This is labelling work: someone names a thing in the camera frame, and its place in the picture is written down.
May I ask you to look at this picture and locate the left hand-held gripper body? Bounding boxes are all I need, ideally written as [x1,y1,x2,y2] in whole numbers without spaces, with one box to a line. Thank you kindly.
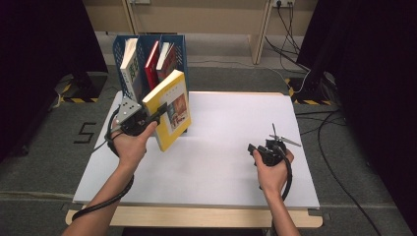
[110,95,162,138]

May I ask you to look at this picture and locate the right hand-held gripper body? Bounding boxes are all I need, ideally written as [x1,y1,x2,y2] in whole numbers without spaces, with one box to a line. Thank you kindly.
[258,122,303,167]

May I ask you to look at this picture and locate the yellow book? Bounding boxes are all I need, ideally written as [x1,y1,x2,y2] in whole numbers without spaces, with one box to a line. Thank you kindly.
[141,69,193,153]

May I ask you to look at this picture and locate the white book with picture grid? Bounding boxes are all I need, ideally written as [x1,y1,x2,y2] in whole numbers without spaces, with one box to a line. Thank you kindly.
[119,37,144,103]

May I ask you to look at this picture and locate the red illustrated book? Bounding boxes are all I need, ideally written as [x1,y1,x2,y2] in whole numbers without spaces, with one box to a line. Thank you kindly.
[144,39,162,91]

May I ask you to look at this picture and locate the dark teal illustrated book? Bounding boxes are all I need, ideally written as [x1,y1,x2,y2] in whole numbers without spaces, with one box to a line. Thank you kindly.
[154,41,180,84]

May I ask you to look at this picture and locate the blue plastic file rack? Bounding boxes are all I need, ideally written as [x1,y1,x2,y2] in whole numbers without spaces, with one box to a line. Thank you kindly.
[112,33,190,134]

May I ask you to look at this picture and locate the person's right hand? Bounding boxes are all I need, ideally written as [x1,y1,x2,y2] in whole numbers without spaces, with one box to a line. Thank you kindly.
[252,148,296,199]

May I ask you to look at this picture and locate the person's left hand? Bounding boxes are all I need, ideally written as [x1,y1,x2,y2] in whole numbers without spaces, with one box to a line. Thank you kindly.
[110,120,159,169]

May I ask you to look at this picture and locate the white table board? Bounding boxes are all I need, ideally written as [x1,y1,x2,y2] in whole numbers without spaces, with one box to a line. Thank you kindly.
[72,91,321,210]

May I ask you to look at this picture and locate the stand base with hazard tape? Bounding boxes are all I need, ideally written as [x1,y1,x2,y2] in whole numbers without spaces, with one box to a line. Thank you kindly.
[53,73,109,104]
[283,73,339,107]

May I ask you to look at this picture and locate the beige wooden furniture leg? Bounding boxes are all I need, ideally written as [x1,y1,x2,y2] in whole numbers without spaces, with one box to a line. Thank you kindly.
[248,0,275,66]
[121,0,140,35]

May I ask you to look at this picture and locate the wooden table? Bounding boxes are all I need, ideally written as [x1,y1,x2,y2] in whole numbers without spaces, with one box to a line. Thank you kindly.
[65,90,325,230]

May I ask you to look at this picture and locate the black curtain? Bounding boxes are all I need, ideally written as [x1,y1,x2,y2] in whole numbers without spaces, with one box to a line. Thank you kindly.
[295,0,417,228]
[0,0,111,162]

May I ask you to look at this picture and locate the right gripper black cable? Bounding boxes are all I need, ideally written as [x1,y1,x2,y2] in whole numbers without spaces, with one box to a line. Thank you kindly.
[269,147,294,236]

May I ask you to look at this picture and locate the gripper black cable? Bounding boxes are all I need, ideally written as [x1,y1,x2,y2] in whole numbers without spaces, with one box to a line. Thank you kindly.
[269,147,294,236]
[71,105,136,223]

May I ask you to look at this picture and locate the long black floor cable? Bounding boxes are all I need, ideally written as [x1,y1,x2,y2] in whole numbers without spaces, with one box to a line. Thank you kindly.
[315,109,384,236]

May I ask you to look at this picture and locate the white floor cable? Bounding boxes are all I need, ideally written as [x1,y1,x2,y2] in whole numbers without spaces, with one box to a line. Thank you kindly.
[188,58,311,94]

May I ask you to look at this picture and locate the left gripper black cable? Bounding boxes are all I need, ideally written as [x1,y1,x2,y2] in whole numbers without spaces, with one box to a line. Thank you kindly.
[71,105,136,223]

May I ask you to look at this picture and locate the black cables from socket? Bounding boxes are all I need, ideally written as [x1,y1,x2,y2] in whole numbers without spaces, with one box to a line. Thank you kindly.
[264,2,312,74]

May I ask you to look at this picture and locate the white wall socket with plugs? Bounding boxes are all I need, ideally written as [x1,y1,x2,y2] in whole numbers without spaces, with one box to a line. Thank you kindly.
[271,0,296,9]

